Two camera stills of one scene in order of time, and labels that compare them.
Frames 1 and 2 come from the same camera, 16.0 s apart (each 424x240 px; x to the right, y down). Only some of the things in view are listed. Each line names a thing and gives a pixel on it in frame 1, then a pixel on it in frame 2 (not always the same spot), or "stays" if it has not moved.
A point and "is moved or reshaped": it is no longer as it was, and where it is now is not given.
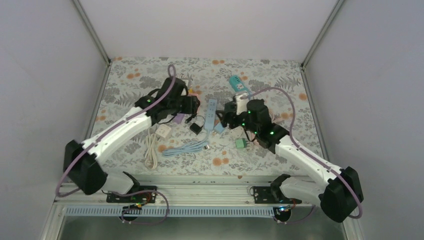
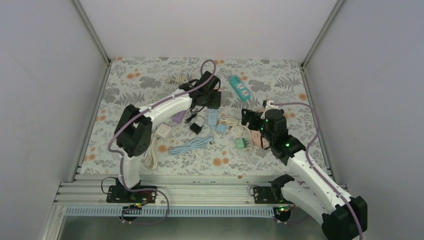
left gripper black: (191, 107) to (216, 102)
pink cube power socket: (194, 94) is moved or reshaped
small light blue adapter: (219, 127) stays
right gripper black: (227, 115) to (246, 118)
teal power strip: (237, 84) stays
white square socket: (163, 130) stays
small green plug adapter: (241, 143) stays
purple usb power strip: (178, 118) stays
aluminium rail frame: (189, 189) stays
